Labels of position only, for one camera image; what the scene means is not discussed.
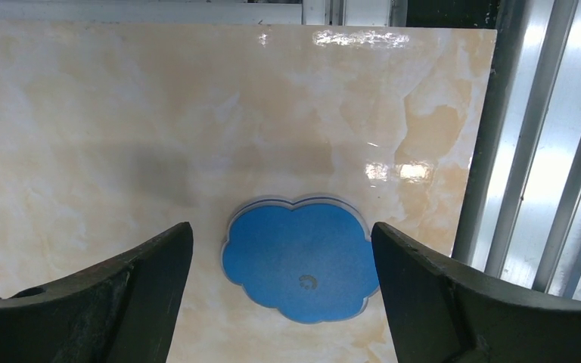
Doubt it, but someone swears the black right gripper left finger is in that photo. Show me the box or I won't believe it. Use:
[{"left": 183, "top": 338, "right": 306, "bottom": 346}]
[{"left": 0, "top": 222, "right": 194, "bottom": 362}]

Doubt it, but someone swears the aluminium frame rail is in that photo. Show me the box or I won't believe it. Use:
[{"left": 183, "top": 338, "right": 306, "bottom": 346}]
[{"left": 452, "top": 1, "right": 581, "bottom": 298}]

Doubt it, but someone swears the blue cloud shaped coaster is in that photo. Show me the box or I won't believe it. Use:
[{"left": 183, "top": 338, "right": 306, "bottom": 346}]
[{"left": 221, "top": 194, "right": 380, "bottom": 324}]

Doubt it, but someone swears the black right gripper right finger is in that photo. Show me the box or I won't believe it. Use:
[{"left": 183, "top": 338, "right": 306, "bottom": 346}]
[{"left": 371, "top": 222, "right": 581, "bottom": 362}]

